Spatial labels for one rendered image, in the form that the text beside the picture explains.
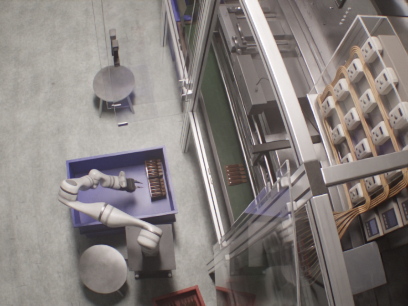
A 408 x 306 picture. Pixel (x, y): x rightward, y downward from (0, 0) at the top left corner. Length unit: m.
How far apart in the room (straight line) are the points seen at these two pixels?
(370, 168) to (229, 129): 1.28
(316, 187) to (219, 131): 1.29
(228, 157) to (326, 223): 1.25
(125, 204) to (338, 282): 1.76
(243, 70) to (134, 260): 1.06
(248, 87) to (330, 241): 1.05
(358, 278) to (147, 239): 0.89
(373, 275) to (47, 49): 2.90
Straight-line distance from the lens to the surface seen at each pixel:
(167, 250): 2.03
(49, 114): 3.01
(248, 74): 1.82
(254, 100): 1.75
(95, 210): 1.75
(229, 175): 2.00
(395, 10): 1.52
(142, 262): 2.03
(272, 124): 2.02
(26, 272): 2.72
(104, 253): 2.35
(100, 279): 2.34
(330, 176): 0.91
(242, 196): 1.99
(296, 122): 0.93
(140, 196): 2.44
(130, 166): 2.50
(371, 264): 1.58
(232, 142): 2.10
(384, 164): 1.00
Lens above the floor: 2.56
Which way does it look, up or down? 66 degrees down
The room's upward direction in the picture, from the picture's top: 19 degrees clockwise
